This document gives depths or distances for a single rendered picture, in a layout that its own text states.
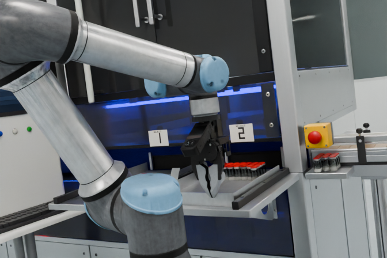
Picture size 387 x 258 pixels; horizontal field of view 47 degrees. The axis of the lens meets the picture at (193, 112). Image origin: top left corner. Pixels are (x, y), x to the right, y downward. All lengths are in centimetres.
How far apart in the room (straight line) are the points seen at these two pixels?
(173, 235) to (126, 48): 36
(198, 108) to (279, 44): 44
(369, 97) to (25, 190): 487
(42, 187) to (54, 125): 99
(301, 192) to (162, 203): 72
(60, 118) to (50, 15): 22
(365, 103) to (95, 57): 540
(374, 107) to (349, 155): 453
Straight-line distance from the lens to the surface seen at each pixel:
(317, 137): 140
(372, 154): 153
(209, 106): 112
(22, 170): 184
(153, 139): 170
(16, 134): 183
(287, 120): 146
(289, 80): 145
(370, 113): 608
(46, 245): 224
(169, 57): 90
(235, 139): 153
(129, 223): 89
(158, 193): 85
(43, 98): 91
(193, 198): 121
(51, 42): 79
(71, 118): 93
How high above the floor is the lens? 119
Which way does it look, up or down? 3 degrees down
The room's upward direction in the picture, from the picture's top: 7 degrees counter-clockwise
